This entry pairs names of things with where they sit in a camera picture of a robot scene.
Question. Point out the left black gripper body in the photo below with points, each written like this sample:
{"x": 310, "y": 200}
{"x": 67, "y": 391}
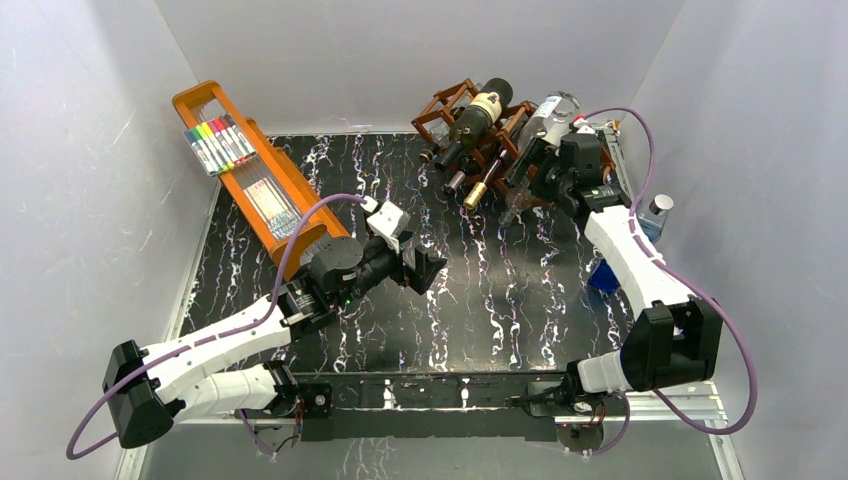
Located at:
{"x": 378, "y": 264}

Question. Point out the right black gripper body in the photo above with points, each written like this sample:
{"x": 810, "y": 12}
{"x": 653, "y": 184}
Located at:
{"x": 557, "y": 181}

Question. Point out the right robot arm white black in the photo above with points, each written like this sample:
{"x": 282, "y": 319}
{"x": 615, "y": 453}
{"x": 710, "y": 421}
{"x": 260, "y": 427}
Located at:
{"x": 675, "y": 338}

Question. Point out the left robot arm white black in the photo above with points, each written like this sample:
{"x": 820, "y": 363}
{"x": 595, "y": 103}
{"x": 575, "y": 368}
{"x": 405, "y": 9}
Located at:
{"x": 150, "y": 389}

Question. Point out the clear glass bottle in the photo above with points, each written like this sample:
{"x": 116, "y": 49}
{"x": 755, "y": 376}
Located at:
{"x": 548, "y": 123}

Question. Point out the gold capped wine bottle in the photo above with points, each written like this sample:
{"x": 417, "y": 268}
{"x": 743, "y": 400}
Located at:
{"x": 487, "y": 172}

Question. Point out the brown wooden wine rack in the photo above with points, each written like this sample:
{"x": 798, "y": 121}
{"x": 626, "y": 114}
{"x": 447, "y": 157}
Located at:
{"x": 434, "y": 122}

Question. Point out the dark green wine bottle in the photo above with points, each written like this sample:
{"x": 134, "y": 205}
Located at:
{"x": 475, "y": 121}

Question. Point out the orange wooden rack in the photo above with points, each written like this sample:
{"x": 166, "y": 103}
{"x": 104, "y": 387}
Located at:
{"x": 206, "y": 101}

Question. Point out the clear packet with red label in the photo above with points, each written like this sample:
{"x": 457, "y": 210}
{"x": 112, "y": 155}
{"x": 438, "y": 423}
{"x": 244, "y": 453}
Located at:
{"x": 274, "y": 207}

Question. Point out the pack of coloured markers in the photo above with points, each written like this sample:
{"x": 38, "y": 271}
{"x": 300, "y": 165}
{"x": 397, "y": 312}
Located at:
{"x": 220, "y": 145}

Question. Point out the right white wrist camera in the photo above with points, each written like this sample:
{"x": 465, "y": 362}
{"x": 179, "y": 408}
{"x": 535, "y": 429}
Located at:
{"x": 580, "y": 125}

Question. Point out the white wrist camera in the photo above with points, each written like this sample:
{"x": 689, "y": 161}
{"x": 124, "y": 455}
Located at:
{"x": 386, "y": 220}
{"x": 580, "y": 125}

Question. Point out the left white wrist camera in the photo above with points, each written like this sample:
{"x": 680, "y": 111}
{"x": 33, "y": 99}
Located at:
{"x": 386, "y": 220}

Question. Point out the black metal base frame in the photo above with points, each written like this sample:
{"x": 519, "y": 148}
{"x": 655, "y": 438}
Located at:
{"x": 527, "y": 405}

